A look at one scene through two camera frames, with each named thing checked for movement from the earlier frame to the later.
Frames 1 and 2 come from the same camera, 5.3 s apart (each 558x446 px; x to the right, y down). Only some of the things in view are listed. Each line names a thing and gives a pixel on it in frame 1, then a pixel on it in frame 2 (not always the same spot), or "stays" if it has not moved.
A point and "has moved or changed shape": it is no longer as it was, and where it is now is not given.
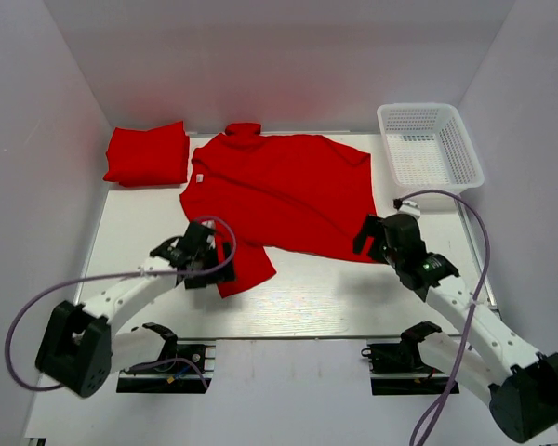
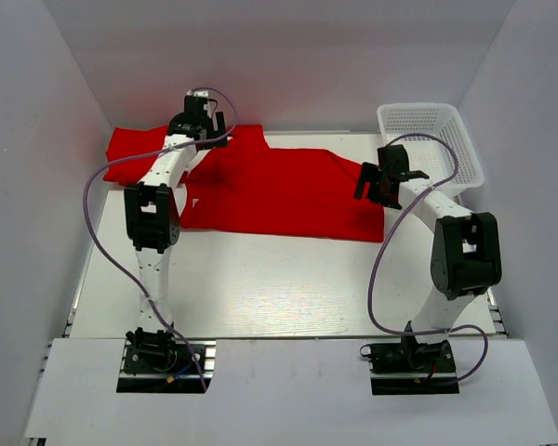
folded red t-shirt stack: [142, 158] stays
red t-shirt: [298, 193] has moved or changed shape
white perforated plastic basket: [428, 147] stays
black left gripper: [224, 274] -> [220, 122]
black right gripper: [371, 228] -> [370, 173]
